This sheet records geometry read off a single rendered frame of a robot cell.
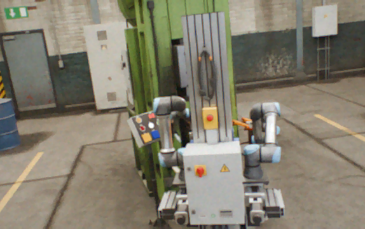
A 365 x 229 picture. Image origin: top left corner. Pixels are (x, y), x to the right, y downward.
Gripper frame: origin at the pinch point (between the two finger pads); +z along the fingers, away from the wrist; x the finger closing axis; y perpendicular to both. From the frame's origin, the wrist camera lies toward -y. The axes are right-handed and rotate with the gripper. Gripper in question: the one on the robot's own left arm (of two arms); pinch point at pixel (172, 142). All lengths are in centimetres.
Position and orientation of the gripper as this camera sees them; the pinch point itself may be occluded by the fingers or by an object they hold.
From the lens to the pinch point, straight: 332.6
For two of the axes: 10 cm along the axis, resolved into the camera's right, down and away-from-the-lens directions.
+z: 1.0, 9.6, 2.5
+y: -1.4, 2.7, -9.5
